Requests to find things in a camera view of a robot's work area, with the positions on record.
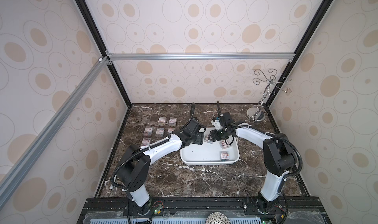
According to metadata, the metal mesh ball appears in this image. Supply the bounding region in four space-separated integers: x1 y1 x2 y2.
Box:
205 212 231 224

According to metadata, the horizontal aluminium rail back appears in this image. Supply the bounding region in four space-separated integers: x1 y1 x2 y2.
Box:
108 52 295 61

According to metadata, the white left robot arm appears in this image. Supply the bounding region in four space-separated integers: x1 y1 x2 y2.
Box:
110 118 206 207

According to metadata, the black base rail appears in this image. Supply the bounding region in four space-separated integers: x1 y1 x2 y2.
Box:
77 196 331 224

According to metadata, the silver wire hook stand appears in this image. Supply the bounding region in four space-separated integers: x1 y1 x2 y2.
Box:
247 69 292 122

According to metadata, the black corner frame post left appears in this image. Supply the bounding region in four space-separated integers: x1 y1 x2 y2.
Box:
75 0 132 108

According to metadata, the white plastic storage tray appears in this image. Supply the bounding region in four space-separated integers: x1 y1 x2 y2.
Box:
180 128 240 165

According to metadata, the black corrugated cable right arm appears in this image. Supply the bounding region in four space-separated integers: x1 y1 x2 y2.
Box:
245 124 303 179

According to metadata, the black corner frame post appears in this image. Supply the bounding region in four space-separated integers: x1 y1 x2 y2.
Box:
265 0 334 109
75 0 132 108

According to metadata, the paper clip box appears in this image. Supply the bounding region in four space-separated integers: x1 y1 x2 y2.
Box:
156 128 164 137
141 137 151 146
157 117 166 126
220 140 232 150
143 127 154 136
168 117 177 127
167 128 176 134
204 134 213 144
220 151 229 162

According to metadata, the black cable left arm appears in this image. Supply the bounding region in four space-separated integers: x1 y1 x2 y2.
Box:
110 138 170 190

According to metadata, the diagonal aluminium rail left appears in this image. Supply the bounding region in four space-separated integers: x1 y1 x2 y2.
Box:
1 56 109 208

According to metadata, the black corner frame post right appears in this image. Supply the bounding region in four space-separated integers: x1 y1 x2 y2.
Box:
265 0 334 109

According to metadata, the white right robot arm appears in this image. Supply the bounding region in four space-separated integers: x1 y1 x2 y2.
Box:
210 112 300 201

